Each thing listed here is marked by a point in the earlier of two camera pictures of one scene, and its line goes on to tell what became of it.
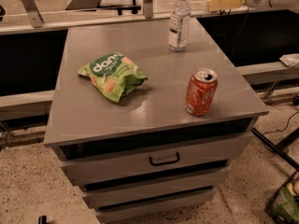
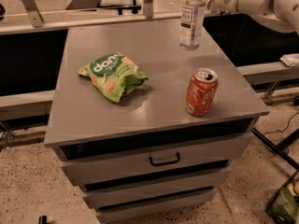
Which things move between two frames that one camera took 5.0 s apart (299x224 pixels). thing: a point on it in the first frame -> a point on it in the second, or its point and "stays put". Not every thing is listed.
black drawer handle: x=164 y=162 stays put
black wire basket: x=283 y=208 stays put
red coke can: x=201 y=91 stays put
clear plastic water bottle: x=179 y=22 -> x=191 y=22
